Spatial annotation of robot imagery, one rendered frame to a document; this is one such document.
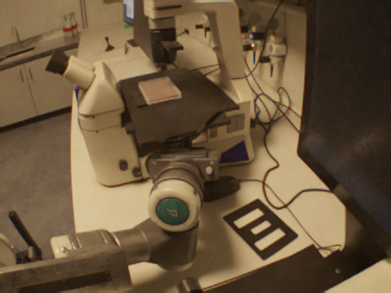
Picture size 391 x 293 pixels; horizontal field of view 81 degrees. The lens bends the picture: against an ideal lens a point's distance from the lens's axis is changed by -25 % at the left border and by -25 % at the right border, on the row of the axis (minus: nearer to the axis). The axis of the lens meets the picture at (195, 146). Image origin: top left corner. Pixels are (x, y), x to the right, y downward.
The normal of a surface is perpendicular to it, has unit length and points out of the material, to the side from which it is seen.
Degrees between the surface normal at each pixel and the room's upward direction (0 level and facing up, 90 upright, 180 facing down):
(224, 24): 90
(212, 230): 0
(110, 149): 90
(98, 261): 63
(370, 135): 93
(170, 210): 70
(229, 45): 90
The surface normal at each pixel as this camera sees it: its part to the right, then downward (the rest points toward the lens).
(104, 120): 0.35, 0.54
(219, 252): -0.04, -0.81
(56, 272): 0.58, 0.00
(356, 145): -0.93, 0.27
